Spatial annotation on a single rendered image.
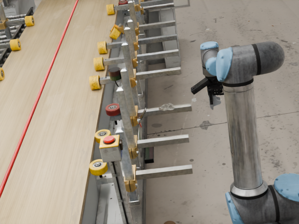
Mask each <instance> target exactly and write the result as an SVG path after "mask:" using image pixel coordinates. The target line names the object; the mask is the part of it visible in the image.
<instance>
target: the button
mask: <svg viewBox="0 0 299 224"><path fill-rule="evenodd" d="M114 140H115V139H114V136H106V137H105V138H104V142H105V143H107V144H109V143H112V142H114Z"/></svg>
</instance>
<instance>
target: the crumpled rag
mask: <svg viewBox="0 0 299 224"><path fill-rule="evenodd" d="M174 108H175V107H173V104H171V103H168V104H163V105H162V106H161V107H159V108H158V109H159V110H162V111H165V110H173V109H174Z"/></svg>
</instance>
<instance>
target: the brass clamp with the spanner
mask: <svg viewBox="0 0 299 224"><path fill-rule="evenodd" d="M135 111H136V115H135V116H130V119H131V124H132V127H133V126H136V125H137V124H138V121H137V119H139V117H138V113H137V111H138V106H137V105H136V106H135Z"/></svg>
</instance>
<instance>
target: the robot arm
mask: <svg viewBox="0 0 299 224"><path fill-rule="evenodd" d="M218 47H219V45H218V43H217V42H214V41H209V42H205V43H203V44H201V45H200V50H201V59H202V71H203V75H204V76H205V78H204V79H203V80H201V81H200V82H198V83H197V84H195V85H194V86H193V87H191V92H192V93H193V94H194V95H195V94H196V93H197V92H199V91H200V90H202V89H203V88H205V87H206V86H207V92H208V96H209V102H210V108H211V109H212V110H213V107H214V106H216V105H219V104H221V101H220V97H217V96H216V95H224V98H225V106H226V117H227V125H228V133H229V141H230V152H231V160H232V168H233V176H234V182H233V183H232V184H231V185H230V192H226V193H225V197H226V202H227V206H228V210H229V213H230V217H231V220H232V223H233V224H268V223H271V224H299V175H298V174H294V173H289V174H287V173H285V174H282V175H279V176H278V177H277V178H276V179H275V181H274V184H272V185H267V182H266V181H264V180H263V179H262V171H261V162H260V152H259V139H258V129H257V119H256V110H255V96H254V86H253V82H254V78H253V76H257V75H262V74H267V73H270V72H274V71H276V70H278V69H279V68H280V67H281V66H282V64H283V63H284V59H285V54H284V50H283V48H282V47H281V46H280V45H279V44H278V43H276V42H272V41H266V42H261V43H255V44H249V45H243V46H238V47H229V48H226V49H222V50H220V51H219V48H218Z"/></svg>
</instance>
